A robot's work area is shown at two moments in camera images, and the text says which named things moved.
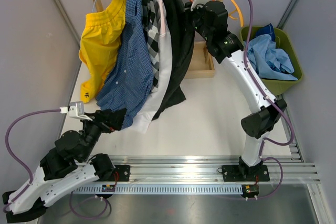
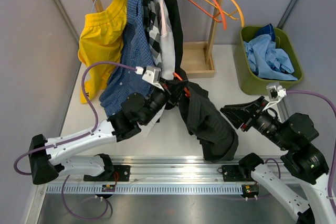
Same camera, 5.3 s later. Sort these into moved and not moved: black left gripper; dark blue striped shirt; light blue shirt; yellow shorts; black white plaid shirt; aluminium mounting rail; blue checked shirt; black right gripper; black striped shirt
Moved: black right gripper; black left gripper; black striped shirt
Not moved: dark blue striped shirt; light blue shirt; blue checked shirt; yellow shorts; black white plaid shirt; aluminium mounting rail
